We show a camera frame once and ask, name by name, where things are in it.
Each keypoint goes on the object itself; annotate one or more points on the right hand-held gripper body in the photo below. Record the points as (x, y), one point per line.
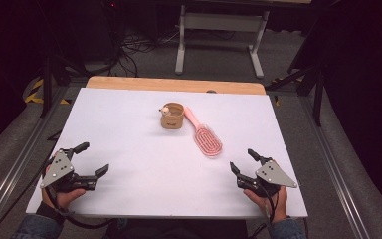
(273, 176)

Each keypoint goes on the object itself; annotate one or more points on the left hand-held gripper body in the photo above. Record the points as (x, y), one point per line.
(58, 169)

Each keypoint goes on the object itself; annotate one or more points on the pink hairbrush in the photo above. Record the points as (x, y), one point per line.
(207, 141)

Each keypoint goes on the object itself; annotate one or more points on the tan round cup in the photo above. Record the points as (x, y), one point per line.
(172, 123)

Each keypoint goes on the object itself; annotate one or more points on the person's left hand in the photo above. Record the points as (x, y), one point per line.
(65, 198)

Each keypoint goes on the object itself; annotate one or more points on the person's right hand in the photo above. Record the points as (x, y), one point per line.
(280, 205)

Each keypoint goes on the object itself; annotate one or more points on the black wristband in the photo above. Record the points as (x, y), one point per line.
(48, 211)

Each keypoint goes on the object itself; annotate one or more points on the white board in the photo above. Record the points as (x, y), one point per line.
(146, 186)

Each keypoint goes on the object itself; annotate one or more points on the yellow black hazard tape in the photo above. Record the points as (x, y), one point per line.
(277, 99)
(35, 93)

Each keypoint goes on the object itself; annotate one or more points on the black metal stand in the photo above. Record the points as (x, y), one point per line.
(318, 99)
(48, 86)

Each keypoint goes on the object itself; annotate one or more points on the person's dark lap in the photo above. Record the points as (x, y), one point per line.
(179, 230)

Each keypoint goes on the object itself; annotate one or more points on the wooden table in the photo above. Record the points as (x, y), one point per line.
(165, 84)

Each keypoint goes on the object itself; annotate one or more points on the aluminium rail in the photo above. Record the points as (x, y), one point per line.
(338, 172)
(20, 166)

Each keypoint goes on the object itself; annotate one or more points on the white desk frame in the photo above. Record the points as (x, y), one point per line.
(222, 22)

